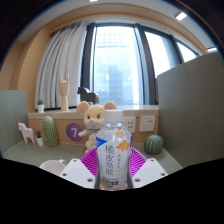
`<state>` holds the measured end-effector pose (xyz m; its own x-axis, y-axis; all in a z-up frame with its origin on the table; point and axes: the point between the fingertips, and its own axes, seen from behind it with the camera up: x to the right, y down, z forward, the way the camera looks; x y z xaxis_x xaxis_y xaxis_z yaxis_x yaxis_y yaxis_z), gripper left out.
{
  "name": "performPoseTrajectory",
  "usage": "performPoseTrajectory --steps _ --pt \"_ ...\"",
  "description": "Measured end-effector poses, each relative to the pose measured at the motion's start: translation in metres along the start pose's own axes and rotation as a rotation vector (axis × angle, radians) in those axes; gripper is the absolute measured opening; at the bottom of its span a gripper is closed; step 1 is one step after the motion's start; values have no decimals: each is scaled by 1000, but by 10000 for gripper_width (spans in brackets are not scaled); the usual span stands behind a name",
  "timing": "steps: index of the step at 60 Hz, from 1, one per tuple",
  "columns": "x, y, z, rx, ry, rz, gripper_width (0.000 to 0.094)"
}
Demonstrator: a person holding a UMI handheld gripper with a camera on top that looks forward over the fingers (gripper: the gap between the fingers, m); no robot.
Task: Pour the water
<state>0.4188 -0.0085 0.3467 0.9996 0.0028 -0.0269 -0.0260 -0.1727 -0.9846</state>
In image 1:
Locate white cup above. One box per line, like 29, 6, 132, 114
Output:
39, 159, 68, 177

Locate small plant in white pot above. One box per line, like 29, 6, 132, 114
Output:
34, 129, 45, 147
36, 99, 45, 114

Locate grey wood-grain desk partition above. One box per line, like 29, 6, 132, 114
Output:
156, 51, 224, 168

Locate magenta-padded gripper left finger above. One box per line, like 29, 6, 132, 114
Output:
59, 147, 100, 190

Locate dark horse figurine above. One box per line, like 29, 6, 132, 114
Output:
76, 86, 100, 105

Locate clear plastic water bottle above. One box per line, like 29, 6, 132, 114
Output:
95, 109, 134, 192

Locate white wall socket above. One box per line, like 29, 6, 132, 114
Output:
122, 116, 137, 134
139, 115, 156, 133

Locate tall green cactus figure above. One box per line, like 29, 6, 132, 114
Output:
41, 115, 60, 148

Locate ceiling lights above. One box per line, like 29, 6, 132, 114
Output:
89, 0, 219, 54

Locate wooden hand sculpture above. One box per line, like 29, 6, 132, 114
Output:
58, 72, 71, 112

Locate pale green desk partition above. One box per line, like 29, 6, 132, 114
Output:
0, 89, 29, 156

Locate round purple sign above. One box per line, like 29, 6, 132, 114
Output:
65, 122, 84, 143

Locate round green cactus figure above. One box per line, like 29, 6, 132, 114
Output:
143, 134, 165, 156

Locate white curtain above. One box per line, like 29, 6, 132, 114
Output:
34, 21, 88, 110

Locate pink horse figurine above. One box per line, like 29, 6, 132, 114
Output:
17, 121, 36, 145

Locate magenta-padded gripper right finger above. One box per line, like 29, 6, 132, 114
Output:
127, 147, 168, 190

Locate cream plush mouse toy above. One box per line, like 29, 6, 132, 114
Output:
75, 100, 118, 154

